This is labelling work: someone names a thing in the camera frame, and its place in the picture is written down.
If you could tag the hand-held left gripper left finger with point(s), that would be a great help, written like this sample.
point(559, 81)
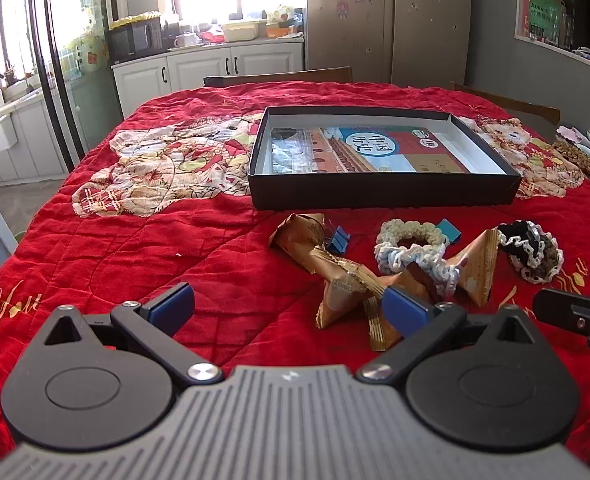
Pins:
point(172, 307)

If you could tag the brown beaded trivet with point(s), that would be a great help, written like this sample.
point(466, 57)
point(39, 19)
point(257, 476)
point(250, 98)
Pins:
point(577, 157)

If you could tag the white kitchen cabinet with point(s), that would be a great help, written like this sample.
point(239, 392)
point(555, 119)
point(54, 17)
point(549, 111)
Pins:
point(200, 65)

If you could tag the teal binder clip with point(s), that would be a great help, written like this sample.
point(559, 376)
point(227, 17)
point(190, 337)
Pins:
point(450, 230)

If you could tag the black cardboard box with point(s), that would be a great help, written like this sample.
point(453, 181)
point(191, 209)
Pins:
point(375, 195)

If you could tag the white teapot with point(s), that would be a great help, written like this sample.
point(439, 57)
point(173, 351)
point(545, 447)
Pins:
point(187, 40)

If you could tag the pink paper piece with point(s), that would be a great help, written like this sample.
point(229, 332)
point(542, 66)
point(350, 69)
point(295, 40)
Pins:
point(569, 133)

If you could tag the black crochet scrunchie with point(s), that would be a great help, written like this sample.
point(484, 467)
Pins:
point(517, 232)

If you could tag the colourful book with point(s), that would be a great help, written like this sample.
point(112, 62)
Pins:
point(375, 160)

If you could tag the yellow cloth cover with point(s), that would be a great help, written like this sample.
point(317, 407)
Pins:
point(132, 20)

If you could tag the brown triangular paper packet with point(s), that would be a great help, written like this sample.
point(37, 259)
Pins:
point(477, 270)
point(377, 332)
point(297, 237)
point(342, 290)

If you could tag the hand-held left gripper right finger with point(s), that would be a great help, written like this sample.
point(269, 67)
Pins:
point(402, 307)

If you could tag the black coffee machine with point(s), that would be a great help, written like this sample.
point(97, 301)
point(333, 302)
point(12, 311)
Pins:
point(170, 35)

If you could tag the white hanging bin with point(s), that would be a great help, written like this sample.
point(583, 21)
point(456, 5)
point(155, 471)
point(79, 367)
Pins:
point(1, 132)

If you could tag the cream plastic container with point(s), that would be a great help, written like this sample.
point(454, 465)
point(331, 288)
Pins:
point(244, 32)

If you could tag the brown crochet scrunchie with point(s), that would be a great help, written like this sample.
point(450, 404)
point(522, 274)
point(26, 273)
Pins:
point(550, 257)

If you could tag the blue and white crochet scrunchie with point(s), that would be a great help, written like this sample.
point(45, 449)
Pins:
point(425, 255)

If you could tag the red and green wall poster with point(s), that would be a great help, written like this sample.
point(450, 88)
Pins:
point(542, 12)

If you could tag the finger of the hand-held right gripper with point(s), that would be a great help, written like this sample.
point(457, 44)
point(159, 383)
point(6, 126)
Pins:
point(565, 310)

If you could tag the beige refrigerator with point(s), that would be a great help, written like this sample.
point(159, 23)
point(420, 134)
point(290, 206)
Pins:
point(400, 20)

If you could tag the black microwave oven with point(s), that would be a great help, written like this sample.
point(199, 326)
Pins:
point(132, 40)

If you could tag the blue binder clip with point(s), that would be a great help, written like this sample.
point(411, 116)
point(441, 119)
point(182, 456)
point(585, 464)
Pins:
point(339, 242)

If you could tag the cream crochet scrunchie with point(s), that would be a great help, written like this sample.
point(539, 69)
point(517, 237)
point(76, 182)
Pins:
point(410, 226)

